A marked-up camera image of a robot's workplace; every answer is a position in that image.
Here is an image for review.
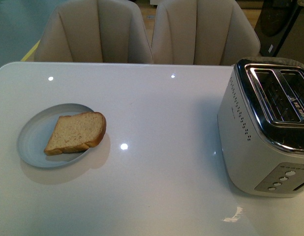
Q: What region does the slice of brown bread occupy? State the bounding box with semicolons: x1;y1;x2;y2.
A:
44;112;106;156

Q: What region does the light blue round plate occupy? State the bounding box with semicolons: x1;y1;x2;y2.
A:
17;103;92;169

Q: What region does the right beige upholstered chair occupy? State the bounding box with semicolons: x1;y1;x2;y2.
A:
152;0;260;65

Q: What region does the beige upholstered chair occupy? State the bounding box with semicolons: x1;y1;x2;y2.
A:
152;0;260;65
34;0;153;64

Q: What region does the silver two-slot toaster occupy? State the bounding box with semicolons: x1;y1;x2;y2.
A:
217;57;304;198

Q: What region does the left beige upholstered chair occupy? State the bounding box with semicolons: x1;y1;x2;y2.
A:
34;0;153;64

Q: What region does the dark cabinet in background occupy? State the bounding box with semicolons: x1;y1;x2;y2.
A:
255;0;304;64

